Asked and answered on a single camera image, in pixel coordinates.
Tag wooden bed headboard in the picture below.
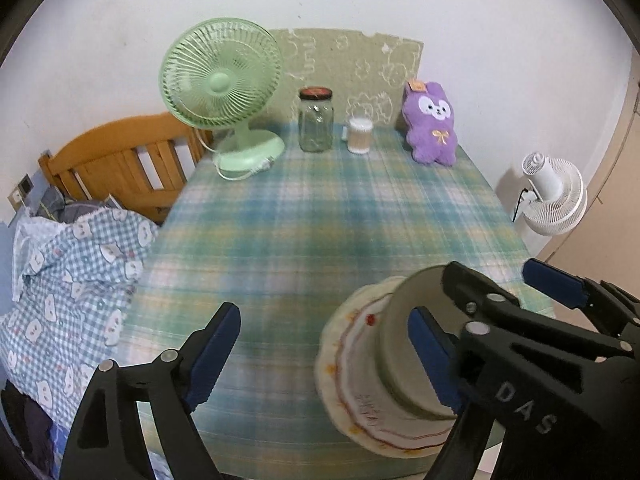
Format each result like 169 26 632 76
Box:
39 112 213 226

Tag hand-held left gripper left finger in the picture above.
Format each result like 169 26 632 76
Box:
59 301 242 480

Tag white clip fan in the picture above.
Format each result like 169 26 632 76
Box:
520 152 588 236

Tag beige door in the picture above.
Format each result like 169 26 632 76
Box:
530 75 640 291

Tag large yellow floral plate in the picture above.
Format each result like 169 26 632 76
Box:
314 276 501 458

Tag glass jar with brown lid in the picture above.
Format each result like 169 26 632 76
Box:
298 86 334 153

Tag green desk fan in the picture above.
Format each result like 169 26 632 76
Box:
158 17 286 179

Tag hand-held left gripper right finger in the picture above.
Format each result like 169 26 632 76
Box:
406 306 503 480

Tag white plate with red print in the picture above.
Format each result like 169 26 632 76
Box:
336 290 461 448

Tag dark cloth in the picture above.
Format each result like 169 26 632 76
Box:
0 382 56 480

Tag white fan power cable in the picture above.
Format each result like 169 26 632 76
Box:
197 130 276 181

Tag cotton swab container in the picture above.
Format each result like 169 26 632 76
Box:
347 117 373 155

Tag green patterned board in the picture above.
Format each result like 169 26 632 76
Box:
267 27 425 131

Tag grey plaid cloth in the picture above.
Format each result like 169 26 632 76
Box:
37 187 121 221

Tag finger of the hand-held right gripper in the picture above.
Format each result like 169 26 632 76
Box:
522 258 640 333
442 260 522 322

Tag blue checked bear blanket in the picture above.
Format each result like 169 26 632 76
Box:
0 207 161 480

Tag purple plush bunny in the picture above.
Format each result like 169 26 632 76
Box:
404 79 458 167

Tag black fan cable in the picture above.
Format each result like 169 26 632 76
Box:
511 187 533 223

